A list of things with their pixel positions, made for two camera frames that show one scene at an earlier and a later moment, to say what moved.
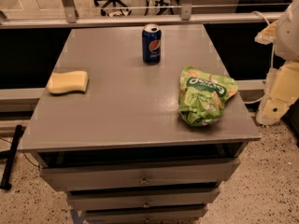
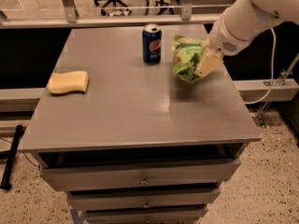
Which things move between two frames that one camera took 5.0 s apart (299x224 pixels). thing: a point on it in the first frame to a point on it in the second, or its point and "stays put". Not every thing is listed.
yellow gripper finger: (281, 91) to (233, 33)
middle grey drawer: (141, 199) stays put
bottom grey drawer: (188, 214) stays put
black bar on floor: (9, 155) stays put
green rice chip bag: (202, 96) to (187, 53)
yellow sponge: (62, 82) stays put
